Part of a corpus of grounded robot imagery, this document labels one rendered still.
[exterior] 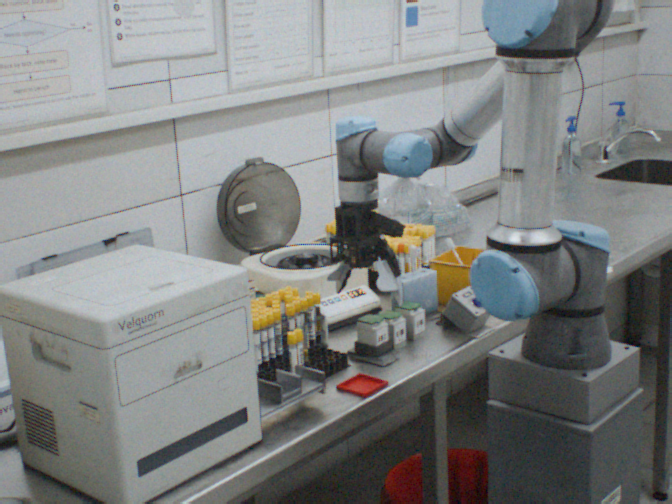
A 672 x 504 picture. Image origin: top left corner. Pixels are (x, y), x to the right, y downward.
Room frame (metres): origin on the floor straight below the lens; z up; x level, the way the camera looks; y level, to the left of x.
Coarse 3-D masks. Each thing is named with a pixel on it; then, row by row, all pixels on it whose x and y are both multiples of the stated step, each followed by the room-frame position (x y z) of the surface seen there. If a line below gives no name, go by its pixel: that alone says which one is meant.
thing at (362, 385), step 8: (360, 376) 1.71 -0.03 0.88; (368, 376) 1.70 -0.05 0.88; (344, 384) 1.68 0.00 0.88; (352, 384) 1.68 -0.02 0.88; (360, 384) 1.68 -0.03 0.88; (368, 384) 1.68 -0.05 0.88; (376, 384) 1.67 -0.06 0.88; (384, 384) 1.66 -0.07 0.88; (352, 392) 1.64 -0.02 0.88; (360, 392) 1.63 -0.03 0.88; (368, 392) 1.63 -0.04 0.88
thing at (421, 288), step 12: (408, 276) 2.00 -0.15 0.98; (420, 276) 2.00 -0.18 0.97; (432, 276) 2.02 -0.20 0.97; (408, 288) 1.97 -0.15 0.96; (420, 288) 2.00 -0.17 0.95; (432, 288) 2.02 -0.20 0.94; (408, 300) 1.97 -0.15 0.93; (420, 300) 2.00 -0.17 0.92; (432, 300) 2.02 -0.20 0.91; (432, 312) 2.02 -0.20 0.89
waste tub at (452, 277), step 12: (456, 252) 2.20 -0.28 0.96; (468, 252) 2.20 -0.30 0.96; (480, 252) 2.18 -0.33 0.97; (432, 264) 2.11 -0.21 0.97; (444, 264) 2.09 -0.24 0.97; (456, 264) 2.07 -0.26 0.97; (468, 264) 2.20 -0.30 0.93; (444, 276) 2.09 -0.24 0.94; (456, 276) 2.07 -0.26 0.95; (468, 276) 2.05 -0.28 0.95; (444, 288) 2.09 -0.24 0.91; (456, 288) 2.07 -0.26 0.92; (444, 300) 2.09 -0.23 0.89
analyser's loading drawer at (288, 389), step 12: (276, 372) 1.60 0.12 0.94; (288, 372) 1.59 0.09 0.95; (300, 372) 1.64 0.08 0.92; (312, 372) 1.62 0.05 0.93; (324, 372) 1.61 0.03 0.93; (264, 384) 1.56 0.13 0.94; (276, 384) 1.54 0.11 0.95; (288, 384) 1.59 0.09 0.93; (300, 384) 1.57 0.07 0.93; (312, 384) 1.60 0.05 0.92; (324, 384) 1.61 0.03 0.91; (264, 396) 1.56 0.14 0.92; (276, 396) 1.54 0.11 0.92; (288, 396) 1.55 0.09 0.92; (300, 396) 1.56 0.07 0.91; (264, 408) 1.52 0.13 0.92; (276, 408) 1.52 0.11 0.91
